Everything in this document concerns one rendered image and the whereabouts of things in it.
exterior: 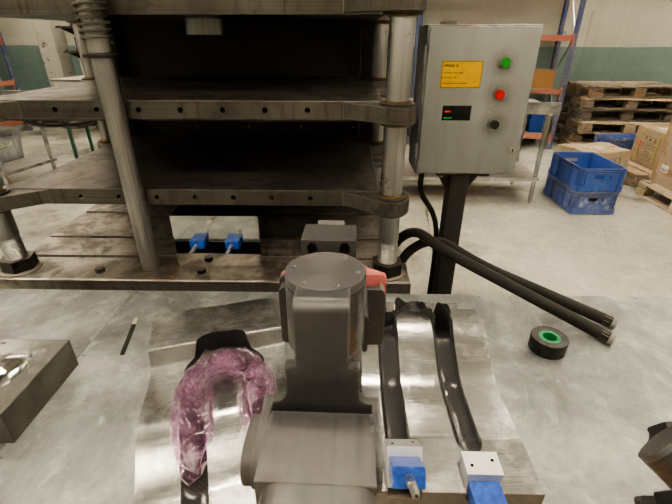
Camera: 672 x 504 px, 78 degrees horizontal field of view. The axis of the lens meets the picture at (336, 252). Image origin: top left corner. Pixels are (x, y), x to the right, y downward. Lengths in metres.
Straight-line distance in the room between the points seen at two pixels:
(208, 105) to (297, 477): 1.08
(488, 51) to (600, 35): 6.33
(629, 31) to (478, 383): 7.14
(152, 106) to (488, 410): 1.09
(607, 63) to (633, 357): 6.70
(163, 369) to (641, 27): 7.51
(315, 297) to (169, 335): 0.67
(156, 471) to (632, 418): 0.85
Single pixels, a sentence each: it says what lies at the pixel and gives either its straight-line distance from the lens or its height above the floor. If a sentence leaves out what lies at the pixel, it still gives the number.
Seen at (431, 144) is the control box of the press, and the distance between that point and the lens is 1.28.
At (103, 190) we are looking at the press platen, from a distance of 1.43.
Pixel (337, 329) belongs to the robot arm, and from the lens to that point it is 0.26.
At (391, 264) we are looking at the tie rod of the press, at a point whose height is 0.83.
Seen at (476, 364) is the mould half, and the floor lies 0.90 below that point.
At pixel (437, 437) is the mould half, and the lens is 0.72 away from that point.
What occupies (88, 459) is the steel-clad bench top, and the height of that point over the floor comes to 0.80.
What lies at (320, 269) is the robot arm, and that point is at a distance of 0.29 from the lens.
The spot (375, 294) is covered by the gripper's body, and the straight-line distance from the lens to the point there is 0.40.
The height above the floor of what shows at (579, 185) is 0.28.
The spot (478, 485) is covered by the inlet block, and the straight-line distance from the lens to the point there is 0.67.
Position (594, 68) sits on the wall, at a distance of 7.60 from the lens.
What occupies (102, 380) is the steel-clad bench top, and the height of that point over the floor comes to 0.80.
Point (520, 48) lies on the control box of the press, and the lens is 1.30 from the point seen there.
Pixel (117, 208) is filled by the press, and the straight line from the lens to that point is 2.02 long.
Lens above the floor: 1.44
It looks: 28 degrees down
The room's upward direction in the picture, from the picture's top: straight up
